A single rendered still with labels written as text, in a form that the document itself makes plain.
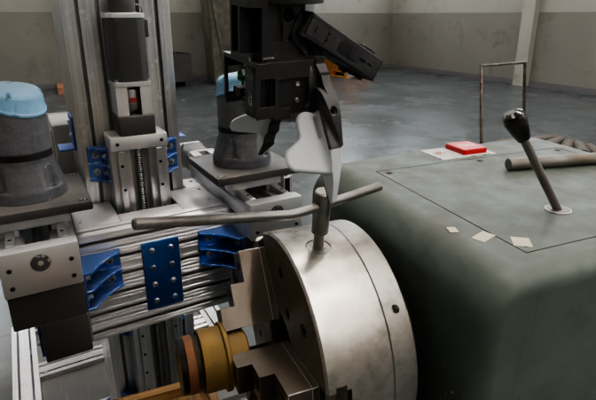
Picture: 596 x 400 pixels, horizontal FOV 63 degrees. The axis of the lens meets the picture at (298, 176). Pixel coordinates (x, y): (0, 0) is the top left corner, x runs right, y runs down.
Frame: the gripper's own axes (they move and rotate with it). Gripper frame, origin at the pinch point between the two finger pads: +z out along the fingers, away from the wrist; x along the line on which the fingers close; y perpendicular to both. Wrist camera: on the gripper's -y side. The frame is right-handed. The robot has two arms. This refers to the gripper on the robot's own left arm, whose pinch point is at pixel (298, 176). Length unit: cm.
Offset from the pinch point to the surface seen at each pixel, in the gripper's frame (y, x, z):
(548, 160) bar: -57, -2, 10
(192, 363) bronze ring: 12.3, -3.9, 25.0
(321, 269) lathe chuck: -3.2, 1.3, 12.9
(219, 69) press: -431, -985, 220
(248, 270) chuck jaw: 1.1, -10.1, 18.7
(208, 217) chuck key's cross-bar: 10.6, -0.6, 2.7
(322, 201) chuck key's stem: -4.3, -0.8, 4.7
